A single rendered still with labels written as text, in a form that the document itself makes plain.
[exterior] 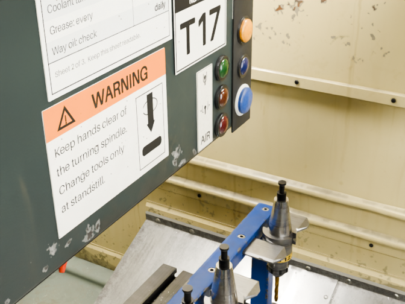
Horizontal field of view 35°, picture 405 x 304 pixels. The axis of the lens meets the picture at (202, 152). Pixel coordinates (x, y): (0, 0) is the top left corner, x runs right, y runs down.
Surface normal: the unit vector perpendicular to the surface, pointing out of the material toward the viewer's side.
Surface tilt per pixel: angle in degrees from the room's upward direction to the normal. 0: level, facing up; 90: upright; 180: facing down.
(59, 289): 0
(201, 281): 0
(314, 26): 90
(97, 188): 90
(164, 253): 24
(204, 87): 90
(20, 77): 90
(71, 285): 0
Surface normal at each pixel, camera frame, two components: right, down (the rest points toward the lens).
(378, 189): -0.49, 0.40
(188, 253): -0.21, -0.64
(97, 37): 0.87, 0.22
